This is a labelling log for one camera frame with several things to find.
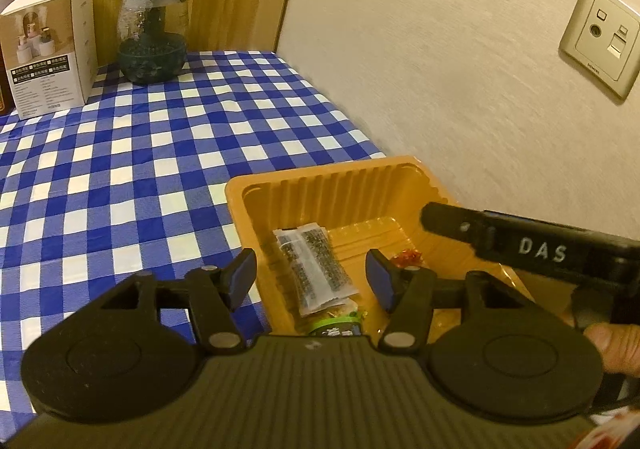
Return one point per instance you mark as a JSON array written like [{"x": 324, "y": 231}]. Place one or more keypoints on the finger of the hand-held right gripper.
[{"x": 447, "y": 223}]

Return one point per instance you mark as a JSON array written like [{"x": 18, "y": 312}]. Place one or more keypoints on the person's right hand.
[{"x": 612, "y": 346}]

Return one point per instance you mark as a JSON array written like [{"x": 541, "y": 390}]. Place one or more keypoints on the dark green long snack packet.
[{"x": 335, "y": 326}]

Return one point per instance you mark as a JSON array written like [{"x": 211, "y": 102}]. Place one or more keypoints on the red white patterned clothing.
[{"x": 615, "y": 431}]

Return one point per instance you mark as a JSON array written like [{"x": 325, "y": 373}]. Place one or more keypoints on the beige data socket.
[{"x": 605, "y": 36}]

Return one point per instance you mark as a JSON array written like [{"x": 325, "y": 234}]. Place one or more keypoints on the black clear seaweed packet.
[{"x": 312, "y": 264}]

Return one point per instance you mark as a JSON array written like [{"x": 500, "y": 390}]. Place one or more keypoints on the clear red snack packet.
[{"x": 407, "y": 259}]

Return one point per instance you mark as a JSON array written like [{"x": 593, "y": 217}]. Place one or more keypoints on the white carton box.
[{"x": 45, "y": 54}]

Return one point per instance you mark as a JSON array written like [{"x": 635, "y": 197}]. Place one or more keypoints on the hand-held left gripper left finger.
[{"x": 242, "y": 275}]

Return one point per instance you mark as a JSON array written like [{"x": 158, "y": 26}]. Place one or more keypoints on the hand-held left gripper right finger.
[{"x": 380, "y": 279}]

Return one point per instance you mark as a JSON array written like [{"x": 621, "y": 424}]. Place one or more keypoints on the blue white checked tablecloth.
[{"x": 125, "y": 169}]

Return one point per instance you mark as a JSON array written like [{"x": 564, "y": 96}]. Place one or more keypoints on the dark green glass jar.
[{"x": 152, "y": 39}]

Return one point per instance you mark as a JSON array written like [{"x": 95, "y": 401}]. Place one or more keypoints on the orange plastic tray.
[{"x": 320, "y": 199}]

